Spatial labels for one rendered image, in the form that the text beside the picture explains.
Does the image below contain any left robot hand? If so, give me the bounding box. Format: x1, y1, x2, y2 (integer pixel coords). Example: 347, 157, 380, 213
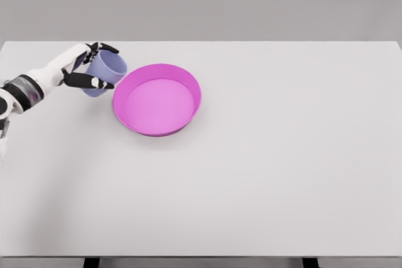
46, 41, 120, 90

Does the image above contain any lavender blue cup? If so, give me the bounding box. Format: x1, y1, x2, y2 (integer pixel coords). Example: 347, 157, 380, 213
72, 50, 128, 98

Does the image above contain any pink round plate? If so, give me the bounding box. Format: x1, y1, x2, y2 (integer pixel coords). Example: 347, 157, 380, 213
112, 63, 202, 138

